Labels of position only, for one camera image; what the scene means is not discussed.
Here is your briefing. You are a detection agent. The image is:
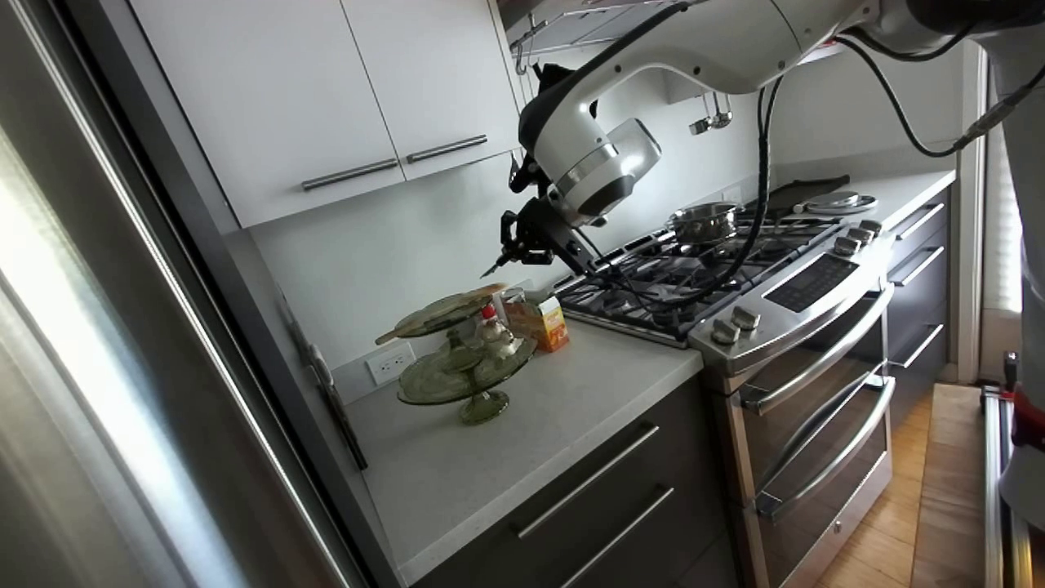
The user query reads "stainless steel pot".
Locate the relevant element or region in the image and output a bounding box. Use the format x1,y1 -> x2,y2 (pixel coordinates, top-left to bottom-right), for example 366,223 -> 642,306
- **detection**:
668,201 -> 740,248

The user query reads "round silver disc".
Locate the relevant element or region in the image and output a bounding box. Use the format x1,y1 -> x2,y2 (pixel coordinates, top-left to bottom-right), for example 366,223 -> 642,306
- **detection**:
803,190 -> 880,219

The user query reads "black oven mitt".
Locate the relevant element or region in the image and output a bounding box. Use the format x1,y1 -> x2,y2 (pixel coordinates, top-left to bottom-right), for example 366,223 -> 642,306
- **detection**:
507,61 -> 581,197

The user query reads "grey drawer cabinet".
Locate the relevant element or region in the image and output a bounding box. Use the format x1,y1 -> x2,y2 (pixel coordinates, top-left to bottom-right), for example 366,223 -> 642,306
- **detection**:
880,183 -> 964,432

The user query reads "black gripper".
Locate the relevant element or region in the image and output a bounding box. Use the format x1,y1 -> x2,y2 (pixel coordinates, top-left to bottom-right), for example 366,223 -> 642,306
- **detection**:
480,194 -> 603,279

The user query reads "dark tall side panel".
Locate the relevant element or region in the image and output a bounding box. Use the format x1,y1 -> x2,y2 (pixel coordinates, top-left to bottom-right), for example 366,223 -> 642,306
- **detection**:
52,0 -> 402,588

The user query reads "orange cardboard box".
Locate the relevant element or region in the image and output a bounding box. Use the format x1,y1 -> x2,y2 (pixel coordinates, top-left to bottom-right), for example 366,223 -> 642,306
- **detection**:
530,291 -> 574,358

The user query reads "stainless steel refrigerator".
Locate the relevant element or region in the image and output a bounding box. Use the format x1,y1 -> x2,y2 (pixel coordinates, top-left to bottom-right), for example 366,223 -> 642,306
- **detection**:
0,0 -> 372,588

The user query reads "wide white cabinet door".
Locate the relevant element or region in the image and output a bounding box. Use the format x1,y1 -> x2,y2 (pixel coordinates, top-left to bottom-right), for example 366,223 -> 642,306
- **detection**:
128,0 -> 408,231

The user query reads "green glass tiered serving tray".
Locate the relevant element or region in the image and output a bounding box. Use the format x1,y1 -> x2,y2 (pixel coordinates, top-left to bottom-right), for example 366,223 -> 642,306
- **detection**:
372,285 -> 543,427

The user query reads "narrow white cabinet door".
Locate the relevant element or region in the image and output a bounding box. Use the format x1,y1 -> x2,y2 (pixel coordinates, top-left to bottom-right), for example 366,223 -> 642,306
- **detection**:
340,0 -> 530,183

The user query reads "stainless range hood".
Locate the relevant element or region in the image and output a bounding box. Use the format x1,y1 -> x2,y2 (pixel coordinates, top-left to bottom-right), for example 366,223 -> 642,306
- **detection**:
493,0 -> 700,57

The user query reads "white wall outlet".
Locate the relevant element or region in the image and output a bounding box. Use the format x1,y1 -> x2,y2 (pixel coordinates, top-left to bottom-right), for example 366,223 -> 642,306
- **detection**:
361,339 -> 420,388

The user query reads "stainless gas stove range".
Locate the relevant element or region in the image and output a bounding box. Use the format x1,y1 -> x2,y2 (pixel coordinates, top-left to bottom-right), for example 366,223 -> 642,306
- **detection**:
551,211 -> 901,588

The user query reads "green packet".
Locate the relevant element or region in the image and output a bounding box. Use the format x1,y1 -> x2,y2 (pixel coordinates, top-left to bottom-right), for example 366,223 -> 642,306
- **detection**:
372,291 -> 503,350

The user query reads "long metal cabinet handle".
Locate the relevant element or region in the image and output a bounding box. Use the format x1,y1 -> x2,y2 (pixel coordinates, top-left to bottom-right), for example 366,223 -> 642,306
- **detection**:
296,157 -> 403,197

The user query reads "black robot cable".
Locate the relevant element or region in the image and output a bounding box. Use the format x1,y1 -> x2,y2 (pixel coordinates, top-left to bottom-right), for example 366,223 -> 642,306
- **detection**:
649,27 -> 1045,311

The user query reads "metal wall hook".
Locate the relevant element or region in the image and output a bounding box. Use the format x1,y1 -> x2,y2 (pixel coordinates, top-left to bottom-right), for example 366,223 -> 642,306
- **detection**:
684,89 -> 733,139

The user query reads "dark base drawer cabinet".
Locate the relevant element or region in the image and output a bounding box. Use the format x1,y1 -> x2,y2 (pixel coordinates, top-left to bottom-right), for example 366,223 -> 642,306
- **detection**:
411,373 -> 744,588

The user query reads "metal robot stand frame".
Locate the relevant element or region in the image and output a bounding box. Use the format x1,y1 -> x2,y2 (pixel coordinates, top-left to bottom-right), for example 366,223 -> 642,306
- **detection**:
978,387 -> 1045,588

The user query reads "glass jar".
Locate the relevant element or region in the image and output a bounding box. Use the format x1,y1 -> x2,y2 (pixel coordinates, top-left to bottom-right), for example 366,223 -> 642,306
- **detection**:
500,285 -> 543,335

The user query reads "short metal cabinet handle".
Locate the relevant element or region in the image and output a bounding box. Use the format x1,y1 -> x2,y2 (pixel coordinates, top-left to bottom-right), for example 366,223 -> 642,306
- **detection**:
402,132 -> 489,170

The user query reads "white window blind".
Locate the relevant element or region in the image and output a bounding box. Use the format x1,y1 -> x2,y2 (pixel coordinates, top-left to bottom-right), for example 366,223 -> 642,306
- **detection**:
984,44 -> 1030,319

